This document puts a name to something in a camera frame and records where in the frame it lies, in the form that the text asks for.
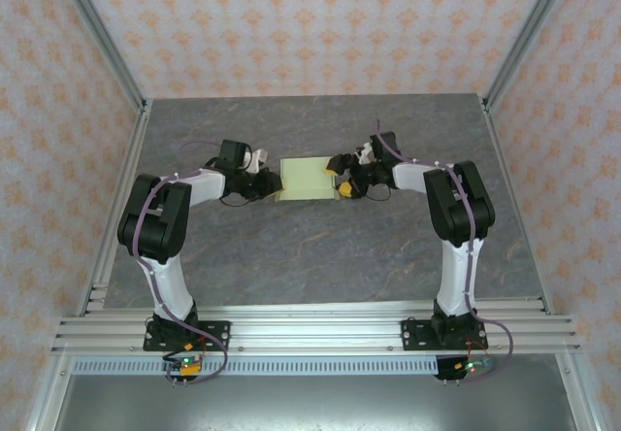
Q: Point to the wide aluminium mounting rail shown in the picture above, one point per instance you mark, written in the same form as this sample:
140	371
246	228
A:
315	334

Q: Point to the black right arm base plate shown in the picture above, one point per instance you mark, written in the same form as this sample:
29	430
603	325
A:
417	336

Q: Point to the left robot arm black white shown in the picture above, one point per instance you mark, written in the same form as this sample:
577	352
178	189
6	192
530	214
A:
155	222

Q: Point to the small circuit board green light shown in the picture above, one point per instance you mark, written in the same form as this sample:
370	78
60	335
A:
184	365
470	366

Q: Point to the grey metal panel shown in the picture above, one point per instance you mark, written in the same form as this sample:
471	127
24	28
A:
315	402

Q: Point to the aluminium table side rail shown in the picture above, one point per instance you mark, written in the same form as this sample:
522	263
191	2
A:
138	130
500	149

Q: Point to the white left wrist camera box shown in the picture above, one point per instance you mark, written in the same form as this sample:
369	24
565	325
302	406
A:
257	158

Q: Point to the aluminium frame post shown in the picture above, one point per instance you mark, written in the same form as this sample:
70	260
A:
529	33
97	28

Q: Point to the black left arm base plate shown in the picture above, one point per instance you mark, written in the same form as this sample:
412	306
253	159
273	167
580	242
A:
216	336

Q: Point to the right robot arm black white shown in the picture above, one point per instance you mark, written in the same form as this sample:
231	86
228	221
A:
461	208

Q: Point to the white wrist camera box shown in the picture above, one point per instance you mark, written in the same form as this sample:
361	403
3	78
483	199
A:
365	153
257	158

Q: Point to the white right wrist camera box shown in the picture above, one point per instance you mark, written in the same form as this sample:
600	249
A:
365	153

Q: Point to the pale green paper box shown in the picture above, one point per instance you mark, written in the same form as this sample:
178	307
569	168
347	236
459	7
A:
303	178

